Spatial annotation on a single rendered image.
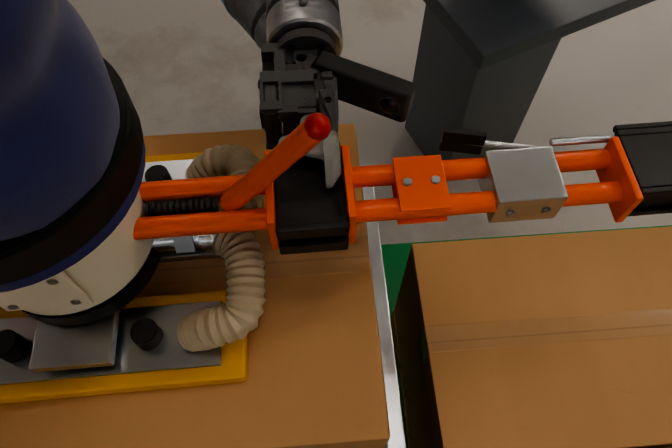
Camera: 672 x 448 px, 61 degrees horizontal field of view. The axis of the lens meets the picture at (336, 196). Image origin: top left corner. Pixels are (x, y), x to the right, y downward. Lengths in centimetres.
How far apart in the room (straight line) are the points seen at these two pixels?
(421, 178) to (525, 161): 11
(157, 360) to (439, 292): 62
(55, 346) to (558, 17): 107
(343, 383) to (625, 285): 73
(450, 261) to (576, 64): 133
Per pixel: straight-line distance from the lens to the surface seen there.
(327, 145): 55
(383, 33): 226
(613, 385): 116
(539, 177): 60
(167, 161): 75
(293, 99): 61
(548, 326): 114
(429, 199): 56
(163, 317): 66
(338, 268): 68
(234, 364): 63
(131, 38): 237
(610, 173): 65
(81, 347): 65
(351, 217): 53
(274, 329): 65
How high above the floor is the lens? 157
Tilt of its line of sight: 60 degrees down
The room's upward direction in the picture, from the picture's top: straight up
